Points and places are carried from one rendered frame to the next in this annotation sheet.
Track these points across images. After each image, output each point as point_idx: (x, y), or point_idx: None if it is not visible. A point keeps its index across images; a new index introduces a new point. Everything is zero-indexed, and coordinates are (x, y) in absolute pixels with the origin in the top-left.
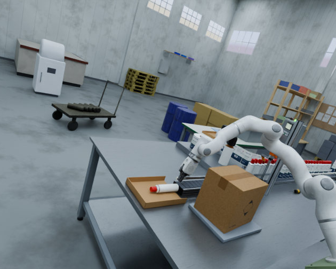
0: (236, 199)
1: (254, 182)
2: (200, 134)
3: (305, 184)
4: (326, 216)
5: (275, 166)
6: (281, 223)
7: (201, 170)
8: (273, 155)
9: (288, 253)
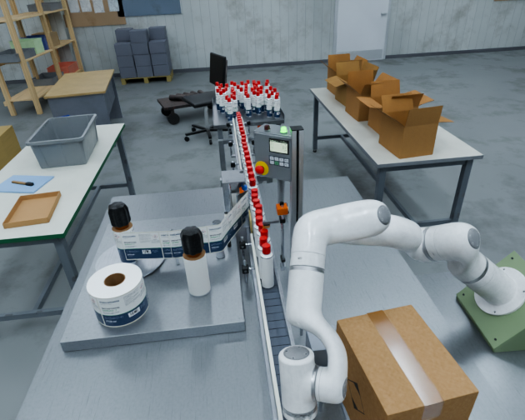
0: (467, 407)
1: (420, 335)
2: (93, 277)
3: (430, 252)
4: (479, 272)
5: (295, 224)
6: (382, 303)
7: (206, 352)
8: (287, 212)
9: (462, 349)
